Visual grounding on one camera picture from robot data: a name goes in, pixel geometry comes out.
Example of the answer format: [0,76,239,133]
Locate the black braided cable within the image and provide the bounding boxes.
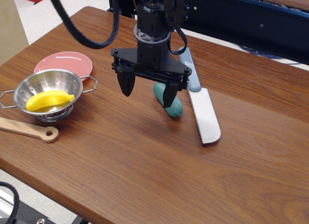
[47,0,121,50]

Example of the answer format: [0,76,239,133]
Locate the beige cabinet side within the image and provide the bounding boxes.
[0,0,28,64]

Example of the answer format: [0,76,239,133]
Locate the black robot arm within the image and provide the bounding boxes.
[111,0,192,108]

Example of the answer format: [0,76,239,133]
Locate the wooden spoon handle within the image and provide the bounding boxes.
[0,117,59,143]

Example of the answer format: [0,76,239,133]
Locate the yellow toy banana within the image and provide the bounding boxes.
[26,90,75,112]

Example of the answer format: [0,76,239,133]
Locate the black base with screw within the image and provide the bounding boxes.
[0,182,85,224]

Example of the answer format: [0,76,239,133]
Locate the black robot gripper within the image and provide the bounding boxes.
[111,26,192,108]

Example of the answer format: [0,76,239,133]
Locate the dark blue metal frame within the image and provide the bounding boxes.
[118,0,309,64]

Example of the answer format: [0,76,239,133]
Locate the blue cables behind frame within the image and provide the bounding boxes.
[238,44,309,67]

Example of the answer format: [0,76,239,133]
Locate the teal plastic capsule toy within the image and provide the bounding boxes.
[153,82,183,118]

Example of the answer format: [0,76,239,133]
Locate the pink plastic plate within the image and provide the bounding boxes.
[34,51,93,77]

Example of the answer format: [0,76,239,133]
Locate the white toy knife blue handle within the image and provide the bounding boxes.
[179,48,221,144]

